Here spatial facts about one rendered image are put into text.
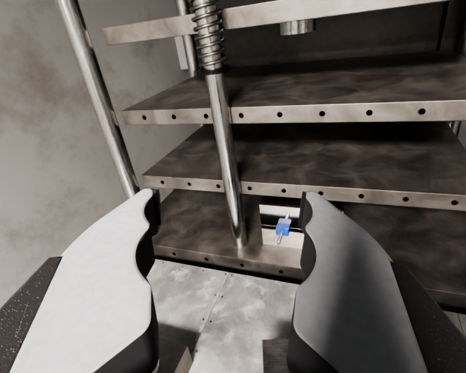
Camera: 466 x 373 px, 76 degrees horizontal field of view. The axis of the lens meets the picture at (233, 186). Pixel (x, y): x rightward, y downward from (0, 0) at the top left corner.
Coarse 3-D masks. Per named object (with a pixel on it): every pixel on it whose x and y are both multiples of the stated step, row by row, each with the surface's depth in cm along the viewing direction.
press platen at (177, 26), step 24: (288, 0) 72; (312, 0) 70; (336, 0) 69; (360, 0) 67; (384, 0) 66; (408, 0) 64; (432, 0) 63; (144, 24) 87; (168, 24) 85; (192, 24) 83; (240, 24) 78; (264, 24) 77
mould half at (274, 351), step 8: (264, 344) 64; (272, 344) 63; (280, 344) 63; (264, 352) 62; (272, 352) 62; (280, 352) 62; (264, 360) 61; (272, 360) 60; (280, 360) 60; (264, 368) 59; (272, 368) 59; (280, 368) 59
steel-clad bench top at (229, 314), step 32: (160, 288) 96; (192, 288) 94; (224, 288) 92; (256, 288) 91; (288, 288) 89; (160, 320) 85; (192, 320) 84; (224, 320) 82; (256, 320) 81; (288, 320) 80; (192, 352) 76; (224, 352) 75; (256, 352) 74
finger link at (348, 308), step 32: (320, 224) 10; (352, 224) 10; (320, 256) 9; (352, 256) 9; (384, 256) 9; (320, 288) 8; (352, 288) 8; (384, 288) 8; (320, 320) 7; (352, 320) 7; (384, 320) 7; (288, 352) 7; (320, 352) 6; (352, 352) 6; (384, 352) 6; (416, 352) 6
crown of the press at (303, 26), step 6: (282, 24) 97; (288, 24) 95; (294, 24) 94; (300, 24) 94; (306, 24) 94; (312, 24) 96; (282, 30) 98; (288, 30) 96; (294, 30) 95; (300, 30) 95; (306, 30) 95; (312, 30) 96
